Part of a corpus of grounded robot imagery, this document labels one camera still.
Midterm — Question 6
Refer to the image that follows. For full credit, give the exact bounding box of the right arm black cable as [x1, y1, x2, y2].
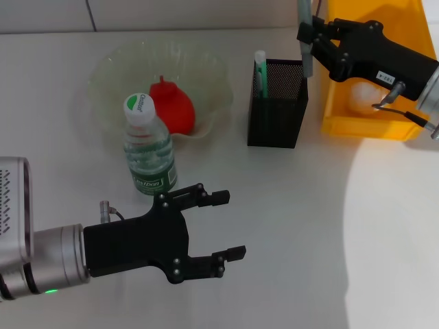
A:
[372, 81, 439, 141]

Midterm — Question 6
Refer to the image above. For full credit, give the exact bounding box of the green utility knife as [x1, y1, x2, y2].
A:
[254, 50, 272, 99]

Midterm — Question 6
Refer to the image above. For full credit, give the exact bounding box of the grey metal pen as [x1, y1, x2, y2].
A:
[297, 0, 314, 79]

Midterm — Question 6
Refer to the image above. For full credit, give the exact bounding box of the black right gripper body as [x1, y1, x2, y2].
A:
[329, 20, 439, 101]

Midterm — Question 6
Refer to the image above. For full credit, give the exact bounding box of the wavy green glass fruit plate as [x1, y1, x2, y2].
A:
[87, 39, 234, 142]

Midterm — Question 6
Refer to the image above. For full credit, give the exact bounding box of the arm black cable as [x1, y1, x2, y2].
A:
[98, 201, 126, 223]
[372, 81, 439, 141]

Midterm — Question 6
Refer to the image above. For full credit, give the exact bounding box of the clear bottle with green label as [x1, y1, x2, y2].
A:
[122, 92, 179, 197]

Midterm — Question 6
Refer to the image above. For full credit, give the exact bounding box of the white paper ball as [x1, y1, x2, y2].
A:
[349, 81, 390, 114]

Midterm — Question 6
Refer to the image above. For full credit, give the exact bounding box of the black mesh pen holder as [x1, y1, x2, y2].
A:
[246, 58, 309, 149]

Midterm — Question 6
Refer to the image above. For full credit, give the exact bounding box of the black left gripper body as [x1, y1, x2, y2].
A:
[83, 193, 191, 284]

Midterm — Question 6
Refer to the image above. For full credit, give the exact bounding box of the red pepper toy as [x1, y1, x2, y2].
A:
[149, 75, 197, 135]

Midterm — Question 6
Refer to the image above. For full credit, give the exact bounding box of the yellow plastic bin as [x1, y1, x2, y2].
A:
[320, 0, 439, 142]

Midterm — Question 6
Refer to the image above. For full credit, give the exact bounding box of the left wrist camera housing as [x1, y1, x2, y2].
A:
[0, 156, 34, 265]

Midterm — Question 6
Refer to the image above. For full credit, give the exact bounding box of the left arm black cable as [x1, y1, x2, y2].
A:
[98, 201, 126, 223]

